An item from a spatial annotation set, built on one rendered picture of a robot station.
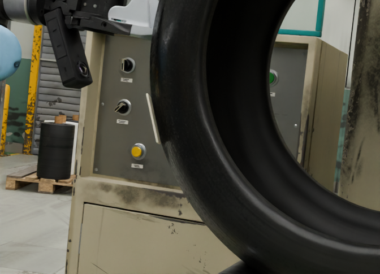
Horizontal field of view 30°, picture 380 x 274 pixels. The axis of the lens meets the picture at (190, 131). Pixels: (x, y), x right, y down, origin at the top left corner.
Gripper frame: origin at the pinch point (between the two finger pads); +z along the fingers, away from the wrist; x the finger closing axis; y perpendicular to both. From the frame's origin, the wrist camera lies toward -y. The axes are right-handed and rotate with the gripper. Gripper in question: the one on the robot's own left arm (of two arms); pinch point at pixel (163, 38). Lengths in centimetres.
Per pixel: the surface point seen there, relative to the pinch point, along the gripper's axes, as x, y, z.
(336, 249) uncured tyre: -12.6, -18.7, 30.5
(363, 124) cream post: 24.1, -6.5, 25.5
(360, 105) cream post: 24.1, -3.9, 24.4
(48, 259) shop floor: 290, -144, -181
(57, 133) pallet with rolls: 513, -101, -327
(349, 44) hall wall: 882, 56, -130
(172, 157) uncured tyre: -9.6, -14.1, 8.6
